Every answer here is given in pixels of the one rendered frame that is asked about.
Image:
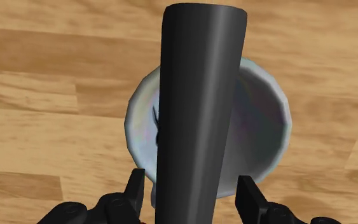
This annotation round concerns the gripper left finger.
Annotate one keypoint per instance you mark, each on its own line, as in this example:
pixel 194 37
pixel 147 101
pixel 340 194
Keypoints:
pixel 121 204

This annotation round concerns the black cylinder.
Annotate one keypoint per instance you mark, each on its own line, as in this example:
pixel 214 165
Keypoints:
pixel 197 118

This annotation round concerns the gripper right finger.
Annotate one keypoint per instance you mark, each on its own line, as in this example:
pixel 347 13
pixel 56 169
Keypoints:
pixel 253 201

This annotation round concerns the pale iridescent cup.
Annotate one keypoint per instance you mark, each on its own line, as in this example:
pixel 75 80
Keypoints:
pixel 259 124

